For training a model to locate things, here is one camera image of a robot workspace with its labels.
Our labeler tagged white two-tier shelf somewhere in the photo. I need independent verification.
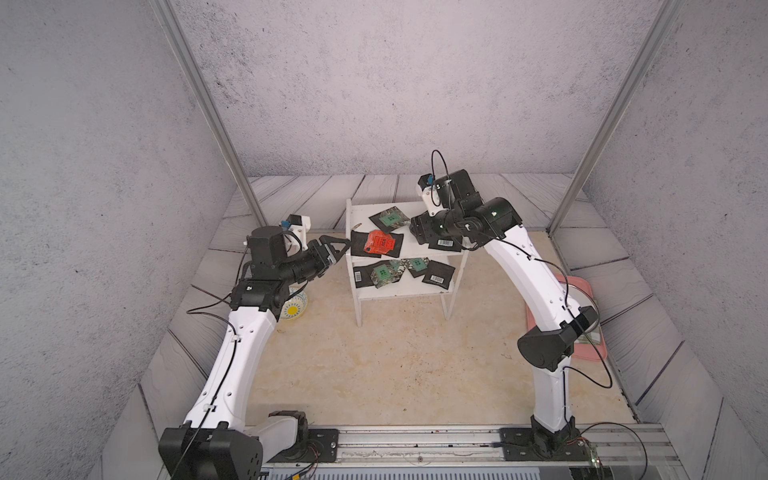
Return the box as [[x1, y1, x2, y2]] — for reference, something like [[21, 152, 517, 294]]
[[345, 199, 468, 327]]

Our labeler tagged pink tray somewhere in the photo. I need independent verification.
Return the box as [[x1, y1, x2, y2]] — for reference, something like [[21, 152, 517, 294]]
[[555, 273, 607, 362]]

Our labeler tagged metal frame post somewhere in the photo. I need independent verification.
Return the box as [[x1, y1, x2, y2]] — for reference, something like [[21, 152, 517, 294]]
[[546, 0, 684, 237], [150, 0, 267, 226]]

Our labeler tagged small green tea bag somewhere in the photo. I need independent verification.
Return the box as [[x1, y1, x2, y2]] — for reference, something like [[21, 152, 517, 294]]
[[403, 257, 429, 278]]

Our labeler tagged black barcode tea bag lower right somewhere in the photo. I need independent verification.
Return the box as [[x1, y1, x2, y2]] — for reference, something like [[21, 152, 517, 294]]
[[422, 260, 456, 290]]

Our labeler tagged metal base rail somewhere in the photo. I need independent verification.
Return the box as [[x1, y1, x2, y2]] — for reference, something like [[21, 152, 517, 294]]
[[242, 422, 688, 479]]

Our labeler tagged right metal frame post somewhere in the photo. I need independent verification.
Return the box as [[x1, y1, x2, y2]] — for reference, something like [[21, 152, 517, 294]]
[[546, 0, 684, 237]]

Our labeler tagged green tea bag top shelf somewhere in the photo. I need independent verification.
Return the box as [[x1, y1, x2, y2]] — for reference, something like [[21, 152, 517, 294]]
[[369, 206, 410, 233]]

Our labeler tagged black barcode tea bag lower left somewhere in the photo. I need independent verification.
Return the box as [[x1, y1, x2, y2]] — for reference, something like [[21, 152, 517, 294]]
[[353, 261, 387, 289]]

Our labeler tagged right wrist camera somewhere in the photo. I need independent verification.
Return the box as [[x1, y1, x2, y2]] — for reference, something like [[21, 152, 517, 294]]
[[417, 174, 450, 217]]

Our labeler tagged left metal frame post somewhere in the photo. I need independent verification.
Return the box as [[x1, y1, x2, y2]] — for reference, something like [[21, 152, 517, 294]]
[[150, 0, 267, 226]]

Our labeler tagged yellow patterned bowl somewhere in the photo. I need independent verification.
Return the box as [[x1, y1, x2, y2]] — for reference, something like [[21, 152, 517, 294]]
[[280, 292, 309, 320]]

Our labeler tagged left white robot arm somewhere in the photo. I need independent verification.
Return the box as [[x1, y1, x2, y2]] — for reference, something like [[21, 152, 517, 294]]
[[158, 225, 351, 479]]

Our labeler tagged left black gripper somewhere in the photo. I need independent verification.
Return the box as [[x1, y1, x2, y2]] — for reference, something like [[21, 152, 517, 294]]
[[276, 237, 351, 288]]

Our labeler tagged green crumpled tea bag lower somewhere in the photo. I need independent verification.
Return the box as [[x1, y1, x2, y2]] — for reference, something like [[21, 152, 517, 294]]
[[370, 260, 407, 289]]

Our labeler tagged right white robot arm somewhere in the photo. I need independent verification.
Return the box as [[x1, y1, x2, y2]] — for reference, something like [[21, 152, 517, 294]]
[[411, 187, 598, 459]]

